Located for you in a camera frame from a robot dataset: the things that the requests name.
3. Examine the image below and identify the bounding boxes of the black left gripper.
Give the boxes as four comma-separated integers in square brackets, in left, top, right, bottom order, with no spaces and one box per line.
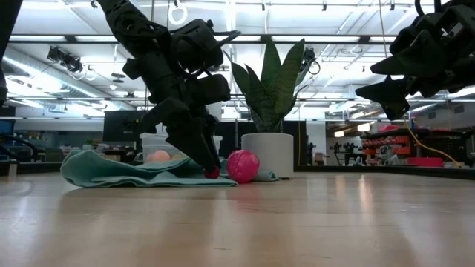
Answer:
[124,51,223,175]

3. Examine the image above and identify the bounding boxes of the black monitor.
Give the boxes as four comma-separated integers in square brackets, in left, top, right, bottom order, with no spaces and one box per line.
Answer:
[102,110,157,142]

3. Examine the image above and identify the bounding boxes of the yellow cable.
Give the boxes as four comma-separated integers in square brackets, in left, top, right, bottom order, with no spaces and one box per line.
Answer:
[378,0,463,168]

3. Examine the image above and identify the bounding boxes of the white hanging ring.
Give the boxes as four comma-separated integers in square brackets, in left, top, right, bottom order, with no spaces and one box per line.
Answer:
[168,1,189,26]

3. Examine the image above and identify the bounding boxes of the clear plastic tupperware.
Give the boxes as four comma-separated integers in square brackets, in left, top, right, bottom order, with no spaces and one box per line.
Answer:
[140,132,223,164]

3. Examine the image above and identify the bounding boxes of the red storage shelf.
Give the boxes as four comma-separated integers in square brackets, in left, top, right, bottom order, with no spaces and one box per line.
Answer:
[358,125,475,168]

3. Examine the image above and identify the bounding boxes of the black hanging camera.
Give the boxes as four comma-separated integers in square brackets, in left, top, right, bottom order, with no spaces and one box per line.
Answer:
[302,47,321,75]

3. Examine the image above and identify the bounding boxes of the magenta round toy fruit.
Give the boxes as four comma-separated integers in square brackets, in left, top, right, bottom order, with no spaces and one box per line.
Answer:
[226,149,261,185]

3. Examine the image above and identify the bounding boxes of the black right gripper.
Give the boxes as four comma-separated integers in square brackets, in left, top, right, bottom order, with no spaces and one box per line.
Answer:
[355,0,475,122]

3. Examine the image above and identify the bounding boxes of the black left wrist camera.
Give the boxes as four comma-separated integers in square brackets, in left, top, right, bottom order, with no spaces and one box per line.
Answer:
[191,73,232,105]

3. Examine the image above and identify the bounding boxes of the green snake plant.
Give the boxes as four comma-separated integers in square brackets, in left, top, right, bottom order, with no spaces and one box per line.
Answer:
[224,36,309,134]

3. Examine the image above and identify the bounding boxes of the teal cloth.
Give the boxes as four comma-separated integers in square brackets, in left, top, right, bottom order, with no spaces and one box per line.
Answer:
[60,149,280,188]

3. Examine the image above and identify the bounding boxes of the orange toy fruit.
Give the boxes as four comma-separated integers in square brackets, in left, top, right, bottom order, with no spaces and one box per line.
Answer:
[146,149,172,163]

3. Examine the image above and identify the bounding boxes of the white plant pot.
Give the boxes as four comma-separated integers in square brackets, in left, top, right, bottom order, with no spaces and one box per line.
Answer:
[240,132,295,179]

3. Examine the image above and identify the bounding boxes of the black partition wall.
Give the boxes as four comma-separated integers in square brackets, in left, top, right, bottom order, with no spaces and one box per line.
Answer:
[217,120,308,166]

